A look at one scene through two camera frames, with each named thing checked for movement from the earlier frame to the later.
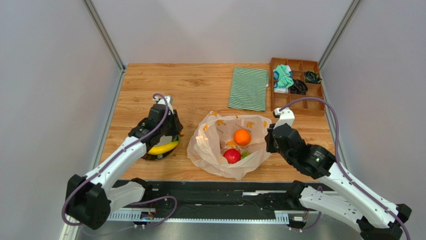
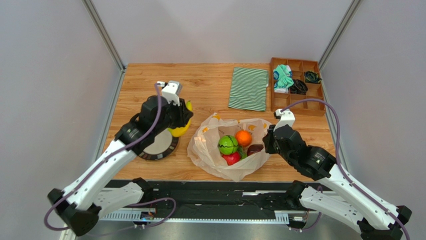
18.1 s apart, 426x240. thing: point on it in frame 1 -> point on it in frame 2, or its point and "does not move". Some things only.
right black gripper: x=272 y=139 does not move
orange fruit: x=242 y=137 does not move
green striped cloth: x=248 y=89 does not move
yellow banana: x=160 y=149 -> x=180 y=131
